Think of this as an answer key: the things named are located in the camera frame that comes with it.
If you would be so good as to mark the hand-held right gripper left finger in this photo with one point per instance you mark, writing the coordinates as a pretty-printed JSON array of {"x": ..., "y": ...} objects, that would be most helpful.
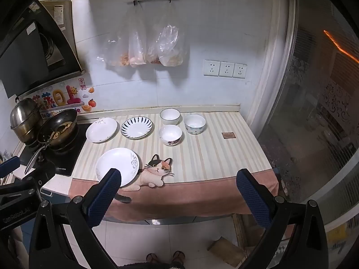
[{"x": 102, "y": 201}]

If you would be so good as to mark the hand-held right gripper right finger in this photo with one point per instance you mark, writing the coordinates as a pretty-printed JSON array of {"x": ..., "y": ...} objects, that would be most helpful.
[{"x": 253, "y": 201}]

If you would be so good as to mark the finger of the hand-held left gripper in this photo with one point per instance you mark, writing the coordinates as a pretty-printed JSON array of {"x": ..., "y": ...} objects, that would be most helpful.
[
  {"x": 8, "y": 166},
  {"x": 42, "y": 175}
]

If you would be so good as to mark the white bowl dotted outside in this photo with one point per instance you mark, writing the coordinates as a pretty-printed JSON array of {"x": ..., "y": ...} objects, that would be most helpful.
[{"x": 195, "y": 123}]

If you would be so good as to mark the black induction cooktop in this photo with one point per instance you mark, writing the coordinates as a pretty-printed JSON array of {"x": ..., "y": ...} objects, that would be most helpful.
[{"x": 71, "y": 157}]

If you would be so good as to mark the white plate grey flower print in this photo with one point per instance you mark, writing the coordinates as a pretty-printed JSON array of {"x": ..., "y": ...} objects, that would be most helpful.
[{"x": 117, "y": 162}]

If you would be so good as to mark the stainless steel pot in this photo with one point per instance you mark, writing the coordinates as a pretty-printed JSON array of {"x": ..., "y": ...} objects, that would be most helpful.
[{"x": 23, "y": 117}]

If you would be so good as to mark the black wok with food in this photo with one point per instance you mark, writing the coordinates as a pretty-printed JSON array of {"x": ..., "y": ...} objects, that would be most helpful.
[{"x": 59, "y": 124}]

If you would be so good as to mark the wooden block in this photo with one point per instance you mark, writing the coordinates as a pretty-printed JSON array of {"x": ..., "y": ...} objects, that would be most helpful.
[{"x": 225, "y": 252}]

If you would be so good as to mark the striped tablecloth with cat print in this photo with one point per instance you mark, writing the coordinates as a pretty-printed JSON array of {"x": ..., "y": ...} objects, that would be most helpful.
[{"x": 202, "y": 159}]

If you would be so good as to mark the white plate small flower print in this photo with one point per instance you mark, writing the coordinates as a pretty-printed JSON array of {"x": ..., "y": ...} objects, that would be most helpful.
[{"x": 101, "y": 130}]

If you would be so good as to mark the person's left foot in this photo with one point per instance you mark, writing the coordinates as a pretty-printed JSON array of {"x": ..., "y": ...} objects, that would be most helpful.
[{"x": 152, "y": 257}]

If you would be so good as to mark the person's foot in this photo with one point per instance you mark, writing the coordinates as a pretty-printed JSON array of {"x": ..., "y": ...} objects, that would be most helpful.
[
  {"x": 178, "y": 257},
  {"x": 152, "y": 257}
]

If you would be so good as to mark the white plate blue stripes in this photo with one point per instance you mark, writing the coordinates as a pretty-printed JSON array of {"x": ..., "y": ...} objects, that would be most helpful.
[{"x": 137, "y": 127}]

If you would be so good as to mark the person's right foot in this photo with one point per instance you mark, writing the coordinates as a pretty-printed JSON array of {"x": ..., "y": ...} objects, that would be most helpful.
[{"x": 178, "y": 257}]

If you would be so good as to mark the white bowl printed outside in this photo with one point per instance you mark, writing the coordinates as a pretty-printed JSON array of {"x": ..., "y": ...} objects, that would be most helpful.
[{"x": 170, "y": 134}]

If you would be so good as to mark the white bowl dark rim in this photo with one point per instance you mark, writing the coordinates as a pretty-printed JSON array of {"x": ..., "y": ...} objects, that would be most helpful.
[{"x": 170, "y": 115}]

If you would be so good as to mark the black range hood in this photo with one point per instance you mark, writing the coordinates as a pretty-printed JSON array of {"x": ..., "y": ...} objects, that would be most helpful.
[{"x": 28, "y": 53}]

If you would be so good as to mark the glass sliding door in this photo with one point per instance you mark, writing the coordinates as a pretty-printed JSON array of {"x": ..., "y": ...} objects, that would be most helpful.
[{"x": 314, "y": 95}]

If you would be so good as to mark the clear plastic bag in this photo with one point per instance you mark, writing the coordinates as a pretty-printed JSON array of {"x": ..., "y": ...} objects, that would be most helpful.
[
  {"x": 115, "y": 50},
  {"x": 169, "y": 44},
  {"x": 137, "y": 47}
]

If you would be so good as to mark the white wall socket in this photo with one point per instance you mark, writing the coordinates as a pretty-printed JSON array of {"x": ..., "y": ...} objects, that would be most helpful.
[
  {"x": 211, "y": 67},
  {"x": 239, "y": 71},
  {"x": 226, "y": 69}
]

